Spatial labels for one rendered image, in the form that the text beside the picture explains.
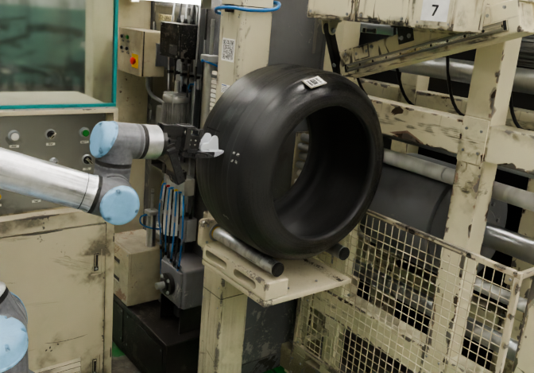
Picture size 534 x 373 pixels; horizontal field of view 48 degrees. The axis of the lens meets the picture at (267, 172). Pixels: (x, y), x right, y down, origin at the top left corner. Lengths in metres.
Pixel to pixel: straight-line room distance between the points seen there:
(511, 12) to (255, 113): 0.75
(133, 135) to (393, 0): 0.86
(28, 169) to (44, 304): 1.04
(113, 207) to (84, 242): 0.92
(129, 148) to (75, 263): 0.88
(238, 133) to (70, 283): 0.97
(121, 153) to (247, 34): 0.70
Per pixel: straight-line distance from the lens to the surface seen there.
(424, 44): 1.97
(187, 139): 1.62
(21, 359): 1.50
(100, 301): 2.44
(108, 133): 1.51
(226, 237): 2.02
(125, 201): 1.41
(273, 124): 1.67
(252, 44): 2.05
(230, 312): 2.31
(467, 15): 1.80
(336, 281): 2.06
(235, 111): 1.75
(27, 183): 1.39
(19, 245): 2.24
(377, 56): 2.09
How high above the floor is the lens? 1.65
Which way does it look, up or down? 15 degrees down
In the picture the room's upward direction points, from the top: 5 degrees clockwise
